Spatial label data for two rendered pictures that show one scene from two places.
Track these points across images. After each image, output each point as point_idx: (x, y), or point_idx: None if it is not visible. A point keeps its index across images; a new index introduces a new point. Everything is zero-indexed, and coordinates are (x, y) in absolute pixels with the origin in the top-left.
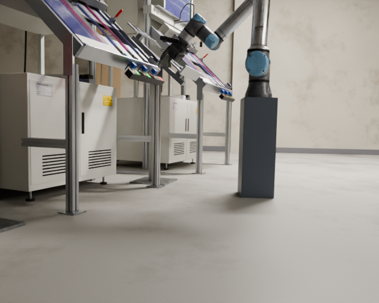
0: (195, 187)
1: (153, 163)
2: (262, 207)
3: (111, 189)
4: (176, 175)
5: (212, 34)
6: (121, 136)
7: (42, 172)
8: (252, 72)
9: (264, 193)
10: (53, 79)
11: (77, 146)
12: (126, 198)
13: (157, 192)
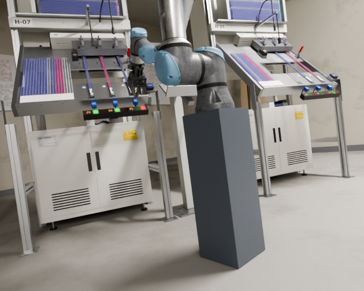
0: None
1: (162, 194)
2: (172, 289)
3: (130, 218)
4: None
5: (142, 47)
6: (149, 165)
7: (53, 208)
8: (162, 83)
9: (225, 257)
10: (57, 131)
11: (22, 195)
12: (103, 237)
13: (149, 228)
